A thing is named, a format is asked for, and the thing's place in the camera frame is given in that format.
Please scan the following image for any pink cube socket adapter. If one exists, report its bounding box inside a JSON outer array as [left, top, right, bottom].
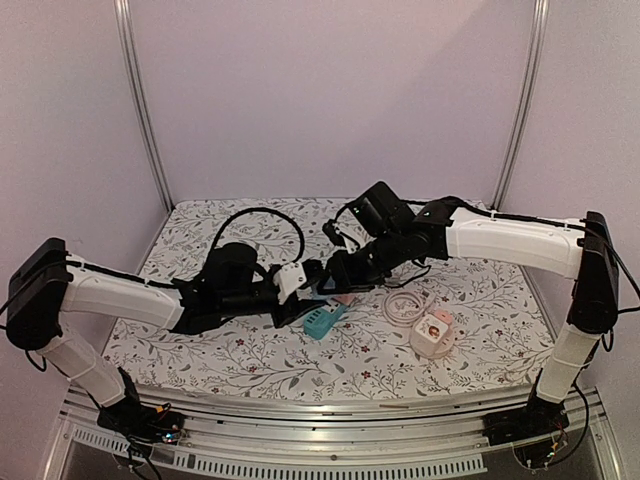
[[332, 293, 359, 307]]

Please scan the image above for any white cube socket adapter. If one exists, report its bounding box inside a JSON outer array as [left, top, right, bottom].
[[409, 314, 449, 356]]

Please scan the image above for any teal power strip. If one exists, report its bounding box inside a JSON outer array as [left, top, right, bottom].
[[303, 302, 347, 340]]

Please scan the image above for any pink round power socket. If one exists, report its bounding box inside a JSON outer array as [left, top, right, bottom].
[[412, 325, 452, 358]]

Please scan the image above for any orange usb charger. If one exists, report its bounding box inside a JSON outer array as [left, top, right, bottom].
[[431, 309, 453, 325]]

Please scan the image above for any light blue usb charger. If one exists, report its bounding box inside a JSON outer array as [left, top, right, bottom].
[[309, 284, 325, 298]]

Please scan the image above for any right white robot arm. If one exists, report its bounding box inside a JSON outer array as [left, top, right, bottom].
[[323, 181, 639, 436]]

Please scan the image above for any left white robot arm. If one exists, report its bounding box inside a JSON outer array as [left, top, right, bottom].
[[4, 238, 324, 434]]

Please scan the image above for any floral patterned table mat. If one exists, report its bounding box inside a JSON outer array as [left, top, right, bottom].
[[103, 199, 553, 402]]

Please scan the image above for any pink coiled socket cable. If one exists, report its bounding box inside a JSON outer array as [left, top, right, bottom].
[[381, 289, 436, 324]]

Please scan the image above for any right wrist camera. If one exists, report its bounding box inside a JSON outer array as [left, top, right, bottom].
[[322, 219, 361, 254]]

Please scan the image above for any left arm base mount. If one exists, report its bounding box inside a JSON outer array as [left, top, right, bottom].
[[97, 368, 186, 444]]

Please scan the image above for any aluminium front rail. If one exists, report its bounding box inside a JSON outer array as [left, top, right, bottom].
[[42, 387, 627, 479]]

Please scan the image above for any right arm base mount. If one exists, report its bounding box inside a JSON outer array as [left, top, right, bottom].
[[482, 385, 569, 446]]

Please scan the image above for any right aluminium frame post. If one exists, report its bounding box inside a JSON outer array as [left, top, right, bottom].
[[491, 0, 550, 210]]

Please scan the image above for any aluminium frame post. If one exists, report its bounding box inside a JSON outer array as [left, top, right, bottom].
[[491, 0, 550, 210], [113, 0, 175, 214]]

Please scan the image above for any left aluminium frame post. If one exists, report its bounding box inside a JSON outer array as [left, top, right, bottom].
[[113, 0, 175, 214]]

